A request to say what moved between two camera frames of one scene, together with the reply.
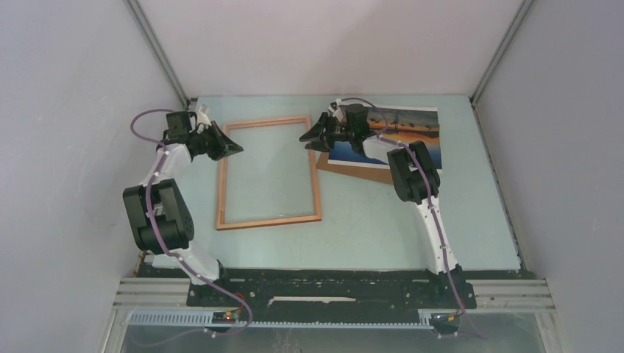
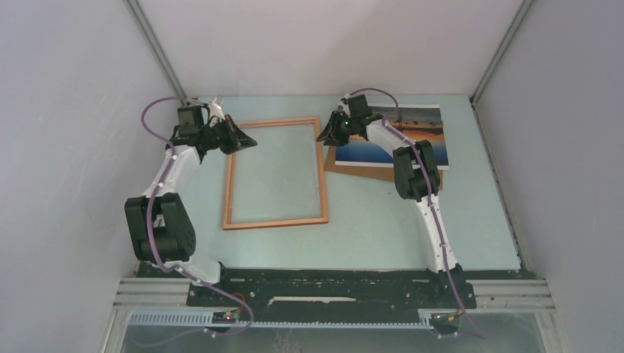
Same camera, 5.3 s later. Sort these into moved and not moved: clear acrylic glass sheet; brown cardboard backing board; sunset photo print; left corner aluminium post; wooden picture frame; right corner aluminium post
Moved: wooden picture frame; brown cardboard backing board
Not moved: clear acrylic glass sheet; sunset photo print; right corner aluminium post; left corner aluminium post
